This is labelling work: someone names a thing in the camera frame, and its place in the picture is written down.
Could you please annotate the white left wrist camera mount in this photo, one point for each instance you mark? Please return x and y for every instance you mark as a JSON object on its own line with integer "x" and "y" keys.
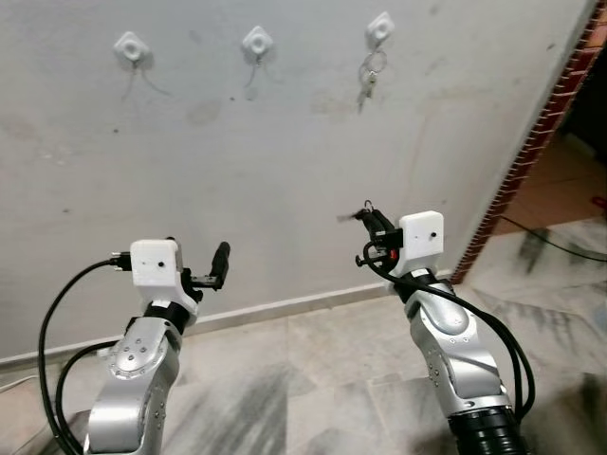
{"x": 156, "y": 263}

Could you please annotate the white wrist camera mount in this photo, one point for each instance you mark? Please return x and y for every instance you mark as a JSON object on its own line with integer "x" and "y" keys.
{"x": 422, "y": 239}
{"x": 156, "y": 263}

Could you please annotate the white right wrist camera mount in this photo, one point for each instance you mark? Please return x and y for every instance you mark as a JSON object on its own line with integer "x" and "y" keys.
{"x": 422, "y": 239}

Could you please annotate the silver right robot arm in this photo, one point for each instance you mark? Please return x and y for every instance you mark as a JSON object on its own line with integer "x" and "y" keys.
{"x": 455, "y": 351}

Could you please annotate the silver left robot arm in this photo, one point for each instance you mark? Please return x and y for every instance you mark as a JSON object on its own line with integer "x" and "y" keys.
{"x": 137, "y": 370}

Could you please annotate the black-headed silver key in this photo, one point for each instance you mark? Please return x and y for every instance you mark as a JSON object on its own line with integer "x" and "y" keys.
{"x": 351, "y": 217}

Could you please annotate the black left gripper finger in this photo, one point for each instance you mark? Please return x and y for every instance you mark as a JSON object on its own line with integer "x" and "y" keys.
{"x": 171, "y": 241}
{"x": 221, "y": 263}

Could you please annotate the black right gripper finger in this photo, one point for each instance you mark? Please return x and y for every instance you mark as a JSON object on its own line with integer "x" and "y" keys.
{"x": 377, "y": 221}
{"x": 385, "y": 238}

